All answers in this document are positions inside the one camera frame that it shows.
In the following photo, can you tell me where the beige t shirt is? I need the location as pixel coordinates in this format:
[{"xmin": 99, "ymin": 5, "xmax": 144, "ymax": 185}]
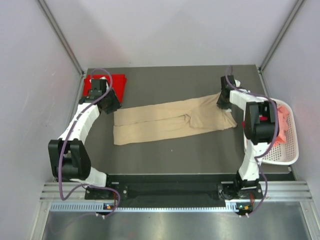
[{"xmin": 113, "ymin": 93, "xmax": 237, "ymax": 146}]

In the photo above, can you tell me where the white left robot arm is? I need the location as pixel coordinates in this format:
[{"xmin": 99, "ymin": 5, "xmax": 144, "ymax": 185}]
[{"xmin": 48, "ymin": 74, "xmax": 127, "ymax": 199}]

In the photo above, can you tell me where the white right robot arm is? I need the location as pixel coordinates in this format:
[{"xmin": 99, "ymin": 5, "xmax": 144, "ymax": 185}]
[{"xmin": 216, "ymin": 75, "xmax": 279, "ymax": 198}]

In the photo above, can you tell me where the folded red t shirt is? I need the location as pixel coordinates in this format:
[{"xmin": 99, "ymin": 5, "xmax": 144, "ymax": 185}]
[{"xmin": 82, "ymin": 74, "xmax": 127, "ymax": 104}]

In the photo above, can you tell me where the crimson t shirt in basket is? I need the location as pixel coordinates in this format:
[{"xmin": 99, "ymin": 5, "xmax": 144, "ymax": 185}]
[{"xmin": 242, "ymin": 114, "xmax": 268, "ymax": 129}]

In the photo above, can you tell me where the pink t shirt in basket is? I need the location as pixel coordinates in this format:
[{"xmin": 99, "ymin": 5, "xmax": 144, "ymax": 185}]
[{"xmin": 246, "ymin": 104, "xmax": 291, "ymax": 146}]

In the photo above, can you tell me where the white plastic laundry basket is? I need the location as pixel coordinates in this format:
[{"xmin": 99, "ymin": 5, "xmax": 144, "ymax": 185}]
[{"xmin": 261, "ymin": 98, "xmax": 299, "ymax": 166}]

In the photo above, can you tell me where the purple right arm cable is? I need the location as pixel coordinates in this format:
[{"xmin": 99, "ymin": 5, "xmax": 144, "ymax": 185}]
[{"xmin": 224, "ymin": 65, "xmax": 280, "ymax": 217}]

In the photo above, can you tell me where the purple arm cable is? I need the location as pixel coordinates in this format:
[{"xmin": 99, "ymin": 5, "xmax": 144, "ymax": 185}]
[
  {"xmin": 224, "ymin": 65, "xmax": 280, "ymax": 217},
  {"xmin": 57, "ymin": 67, "xmax": 122, "ymax": 217}
]

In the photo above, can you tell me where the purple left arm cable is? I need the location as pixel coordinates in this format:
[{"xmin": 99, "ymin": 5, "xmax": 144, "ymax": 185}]
[{"xmin": 57, "ymin": 67, "xmax": 122, "ymax": 217}]

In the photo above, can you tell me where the aluminium corner post left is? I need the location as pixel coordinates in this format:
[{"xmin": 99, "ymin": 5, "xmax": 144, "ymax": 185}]
[{"xmin": 34, "ymin": 0, "xmax": 86, "ymax": 76}]

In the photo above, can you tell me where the aluminium corner post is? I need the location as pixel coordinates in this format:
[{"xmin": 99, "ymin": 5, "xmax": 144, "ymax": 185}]
[
  {"xmin": 34, "ymin": 0, "xmax": 86, "ymax": 76},
  {"xmin": 257, "ymin": 0, "xmax": 307, "ymax": 73}
]

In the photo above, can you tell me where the aluminium corner post right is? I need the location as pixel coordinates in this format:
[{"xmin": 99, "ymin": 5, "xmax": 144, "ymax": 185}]
[{"xmin": 257, "ymin": 0, "xmax": 307, "ymax": 73}]

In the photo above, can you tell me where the slotted grey cable duct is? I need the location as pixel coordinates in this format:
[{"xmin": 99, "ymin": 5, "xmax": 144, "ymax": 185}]
[{"xmin": 49, "ymin": 201, "xmax": 253, "ymax": 213}]

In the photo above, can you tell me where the aluminium frame rail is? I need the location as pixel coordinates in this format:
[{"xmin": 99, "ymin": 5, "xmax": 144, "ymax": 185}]
[{"xmin": 40, "ymin": 181, "xmax": 313, "ymax": 202}]

